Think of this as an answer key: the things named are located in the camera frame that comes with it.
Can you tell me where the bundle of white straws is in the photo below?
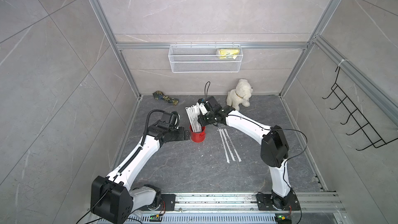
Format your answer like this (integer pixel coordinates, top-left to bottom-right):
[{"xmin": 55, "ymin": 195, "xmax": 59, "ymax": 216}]
[{"xmin": 186, "ymin": 104, "xmax": 202, "ymax": 133}]

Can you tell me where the red cup container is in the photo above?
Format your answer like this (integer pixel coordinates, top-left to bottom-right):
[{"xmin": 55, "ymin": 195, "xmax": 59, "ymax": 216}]
[{"xmin": 189, "ymin": 125, "xmax": 206, "ymax": 143}]

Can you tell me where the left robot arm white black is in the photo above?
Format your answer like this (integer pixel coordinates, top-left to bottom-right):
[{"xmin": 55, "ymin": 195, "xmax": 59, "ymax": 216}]
[{"xmin": 90, "ymin": 125, "xmax": 190, "ymax": 224}]

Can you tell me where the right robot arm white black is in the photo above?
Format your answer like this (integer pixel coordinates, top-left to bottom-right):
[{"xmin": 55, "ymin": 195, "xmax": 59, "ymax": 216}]
[{"xmin": 197, "ymin": 96, "xmax": 300, "ymax": 211}]

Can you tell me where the white plush dog toy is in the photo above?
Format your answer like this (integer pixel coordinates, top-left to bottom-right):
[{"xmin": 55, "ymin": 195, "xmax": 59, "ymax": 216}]
[{"xmin": 227, "ymin": 79, "xmax": 253, "ymax": 111}]

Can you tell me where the camouflage cloth piece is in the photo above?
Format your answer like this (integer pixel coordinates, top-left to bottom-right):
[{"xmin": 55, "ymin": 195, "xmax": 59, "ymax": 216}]
[{"xmin": 152, "ymin": 91, "xmax": 179, "ymax": 105}]

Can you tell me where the yellow sponge in basket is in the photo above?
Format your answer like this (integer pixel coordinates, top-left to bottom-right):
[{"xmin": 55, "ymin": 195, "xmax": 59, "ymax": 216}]
[{"xmin": 216, "ymin": 49, "xmax": 240, "ymax": 60}]

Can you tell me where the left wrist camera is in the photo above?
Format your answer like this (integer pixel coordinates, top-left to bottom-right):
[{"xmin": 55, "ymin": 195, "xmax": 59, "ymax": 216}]
[{"xmin": 158, "ymin": 112, "xmax": 180, "ymax": 130}]

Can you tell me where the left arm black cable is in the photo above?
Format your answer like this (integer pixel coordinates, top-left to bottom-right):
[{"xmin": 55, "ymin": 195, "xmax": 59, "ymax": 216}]
[{"xmin": 118, "ymin": 109, "xmax": 169, "ymax": 175}]

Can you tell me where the white wire mesh basket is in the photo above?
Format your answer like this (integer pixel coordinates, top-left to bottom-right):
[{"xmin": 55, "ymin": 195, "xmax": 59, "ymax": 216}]
[{"xmin": 168, "ymin": 44, "xmax": 243, "ymax": 73}]

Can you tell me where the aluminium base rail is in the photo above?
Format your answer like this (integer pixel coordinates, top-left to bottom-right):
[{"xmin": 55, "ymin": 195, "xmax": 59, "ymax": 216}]
[{"xmin": 136, "ymin": 192, "xmax": 346, "ymax": 215}]

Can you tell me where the black wire hook rack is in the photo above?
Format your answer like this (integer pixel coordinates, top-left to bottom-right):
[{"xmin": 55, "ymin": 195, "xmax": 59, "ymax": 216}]
[{"xmin": 322, "ymin": 66, "xmax": 398, "ymax": 151}]

